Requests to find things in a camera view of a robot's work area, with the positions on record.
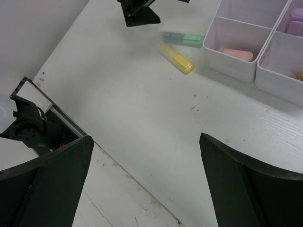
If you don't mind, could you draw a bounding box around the white six-compartment organizer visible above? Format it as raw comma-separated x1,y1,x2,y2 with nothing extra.
203,0,303,105

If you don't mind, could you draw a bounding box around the yellow highlighter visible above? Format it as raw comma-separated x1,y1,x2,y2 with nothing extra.
158,43,194,75

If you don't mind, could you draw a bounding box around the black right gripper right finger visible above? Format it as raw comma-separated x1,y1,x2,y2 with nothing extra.
199,133,303,227

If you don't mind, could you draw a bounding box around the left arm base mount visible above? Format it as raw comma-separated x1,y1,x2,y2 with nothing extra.
0,79,81,156

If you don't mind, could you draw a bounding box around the tan eraser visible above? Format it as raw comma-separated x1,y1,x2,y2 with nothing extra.
290,74,303,81

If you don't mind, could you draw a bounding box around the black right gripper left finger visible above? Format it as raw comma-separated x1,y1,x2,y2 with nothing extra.
0,136,94,227

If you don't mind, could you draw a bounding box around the green highlighter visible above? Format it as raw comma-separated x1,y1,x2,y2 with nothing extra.
160,31,205,48

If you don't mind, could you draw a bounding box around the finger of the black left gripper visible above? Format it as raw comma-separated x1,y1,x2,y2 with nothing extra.
118,0,160,26

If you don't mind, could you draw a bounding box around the pink highlighter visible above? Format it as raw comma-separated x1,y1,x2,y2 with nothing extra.
285,8,303,37

